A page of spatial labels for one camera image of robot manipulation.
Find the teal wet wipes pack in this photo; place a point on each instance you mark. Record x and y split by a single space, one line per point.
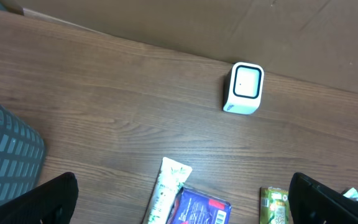
351 193

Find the white barcode scanner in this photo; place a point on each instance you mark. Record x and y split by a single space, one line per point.
243 88

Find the white cream tube gold cap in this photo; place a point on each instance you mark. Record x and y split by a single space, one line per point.
171 178

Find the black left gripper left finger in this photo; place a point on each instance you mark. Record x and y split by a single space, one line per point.
51 202

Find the green yellow juice pouch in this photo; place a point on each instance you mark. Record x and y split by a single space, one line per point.
274 206

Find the purple pad package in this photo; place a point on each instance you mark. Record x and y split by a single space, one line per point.
194 207

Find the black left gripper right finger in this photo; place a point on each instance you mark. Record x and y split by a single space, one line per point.
312 202

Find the grey plastic basket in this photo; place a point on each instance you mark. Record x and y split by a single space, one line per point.
22 154

